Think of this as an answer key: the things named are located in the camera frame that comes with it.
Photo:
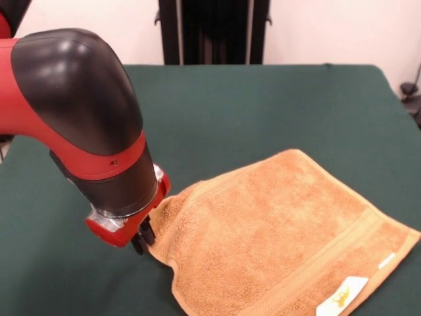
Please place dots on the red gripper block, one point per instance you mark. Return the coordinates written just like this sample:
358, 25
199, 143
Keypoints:
115, 235

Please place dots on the tan terry towel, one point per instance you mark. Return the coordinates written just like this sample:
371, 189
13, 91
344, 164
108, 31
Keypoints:
279, 224

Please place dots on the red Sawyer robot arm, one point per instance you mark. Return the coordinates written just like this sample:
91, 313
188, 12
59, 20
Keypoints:
72, 98

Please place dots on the dark green table cloth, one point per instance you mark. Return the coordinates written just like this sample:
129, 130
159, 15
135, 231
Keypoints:
263, 108

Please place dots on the black plug adapter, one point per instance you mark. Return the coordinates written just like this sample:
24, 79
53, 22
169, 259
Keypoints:
408, 89

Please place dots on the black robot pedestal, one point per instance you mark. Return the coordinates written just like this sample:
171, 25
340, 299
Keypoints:
210, 31

